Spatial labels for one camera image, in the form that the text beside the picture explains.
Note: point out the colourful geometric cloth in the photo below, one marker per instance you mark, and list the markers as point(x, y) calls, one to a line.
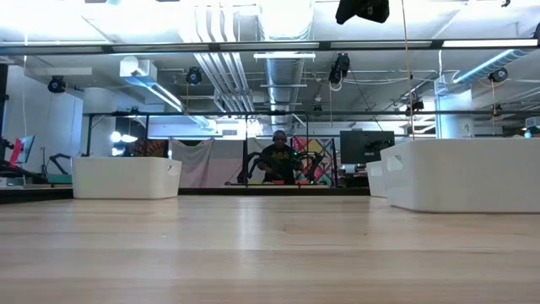
point(320, 152)

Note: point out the small tilted monitor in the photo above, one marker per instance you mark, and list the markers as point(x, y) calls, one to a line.
point(27, 148)

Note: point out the person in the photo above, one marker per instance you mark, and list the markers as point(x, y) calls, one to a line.
point(278, 162)

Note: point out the black metal rack frame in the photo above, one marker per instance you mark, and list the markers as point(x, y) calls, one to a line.
point(194, 114)

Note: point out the black aluminium rig frame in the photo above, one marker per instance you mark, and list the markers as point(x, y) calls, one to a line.
point(274, 191)

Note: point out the teal work table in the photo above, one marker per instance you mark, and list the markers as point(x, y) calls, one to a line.
point(61, 179)

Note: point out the black ceiling spotlight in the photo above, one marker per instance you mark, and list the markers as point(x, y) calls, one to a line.
point(57, 84)
point(498, 74)
point(193, 76)
point(415, 106)
point(339, 67)

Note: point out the white ceiling duct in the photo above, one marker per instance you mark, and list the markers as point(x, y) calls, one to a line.
point(485, 67)

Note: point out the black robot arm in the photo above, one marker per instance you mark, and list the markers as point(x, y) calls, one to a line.
point(249, 166)
point(59, 162)

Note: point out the white hanging cloth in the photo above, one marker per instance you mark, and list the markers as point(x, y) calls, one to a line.
point(257, 145)

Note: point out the silver ventilation duct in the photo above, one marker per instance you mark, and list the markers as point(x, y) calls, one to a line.
point(287, 84)

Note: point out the white plastic basket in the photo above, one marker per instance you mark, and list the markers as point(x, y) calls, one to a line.
point(464, 175)
point(375, 179)
point(126, 177)

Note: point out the black computer monitor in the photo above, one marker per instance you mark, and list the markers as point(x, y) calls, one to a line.
point(363, 145)

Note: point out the pale pink cloth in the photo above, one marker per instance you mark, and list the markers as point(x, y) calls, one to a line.
point(202, 162)

